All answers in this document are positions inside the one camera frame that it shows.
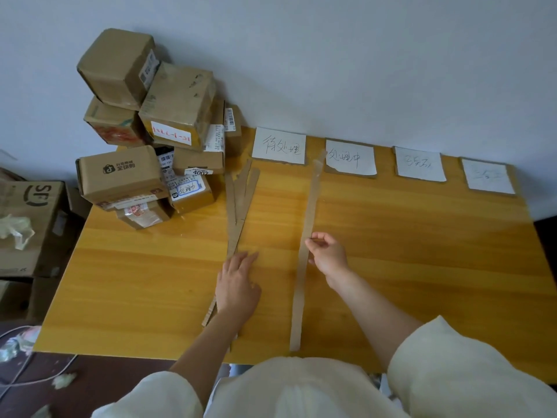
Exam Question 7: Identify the person's left hand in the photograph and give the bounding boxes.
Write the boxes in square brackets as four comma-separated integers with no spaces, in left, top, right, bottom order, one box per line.
[214,251,263,321]

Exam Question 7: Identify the person's right hand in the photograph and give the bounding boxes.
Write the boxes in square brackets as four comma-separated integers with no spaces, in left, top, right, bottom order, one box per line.
[305,232,350,290]

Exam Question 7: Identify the long taped cardboard strip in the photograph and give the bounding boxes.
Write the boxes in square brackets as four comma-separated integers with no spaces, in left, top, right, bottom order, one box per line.
[289,149,328,353]

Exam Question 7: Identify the brown cardboard strip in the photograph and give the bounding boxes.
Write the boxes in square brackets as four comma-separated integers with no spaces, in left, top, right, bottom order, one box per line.
[234,158,253,224]
[225,171,238,258]
[201,167,261,329]

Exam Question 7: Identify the person's right forearm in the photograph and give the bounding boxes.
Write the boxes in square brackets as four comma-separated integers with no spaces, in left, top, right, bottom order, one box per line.
[326,274,425,373]

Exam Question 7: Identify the person's left forearm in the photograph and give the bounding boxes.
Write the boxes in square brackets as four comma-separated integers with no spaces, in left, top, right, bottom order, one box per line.
[169,310,256,408]

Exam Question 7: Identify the white handwritten paper label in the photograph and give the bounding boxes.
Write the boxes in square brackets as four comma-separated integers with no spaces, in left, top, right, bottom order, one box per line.
[460,157,517,196]
[325,139,378,177]
[393,146,447,183]
[252,127,307,165]

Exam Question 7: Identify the pile of cardboard parcel boxes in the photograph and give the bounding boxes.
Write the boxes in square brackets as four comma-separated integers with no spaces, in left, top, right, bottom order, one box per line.
[76,28,243,230]

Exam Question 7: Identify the large black-printed cardboard carton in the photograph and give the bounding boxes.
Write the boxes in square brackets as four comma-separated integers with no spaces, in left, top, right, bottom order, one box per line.
[0,180,74,278]

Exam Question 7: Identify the plain brown cardboard carton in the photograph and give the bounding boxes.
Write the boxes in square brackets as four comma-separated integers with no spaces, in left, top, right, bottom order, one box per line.
[0,278,61,323]

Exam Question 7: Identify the crumpled pale plastic wrap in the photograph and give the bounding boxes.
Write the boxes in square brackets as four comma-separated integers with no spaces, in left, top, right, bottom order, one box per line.
[0,325,42,363]

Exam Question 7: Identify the crumpled white plastic bag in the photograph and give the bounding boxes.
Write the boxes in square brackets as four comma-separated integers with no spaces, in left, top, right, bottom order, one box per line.
[0,214,36,251]

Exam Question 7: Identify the white cable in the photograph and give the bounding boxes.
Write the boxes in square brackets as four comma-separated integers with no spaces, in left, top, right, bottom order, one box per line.
[0,325,79,399]

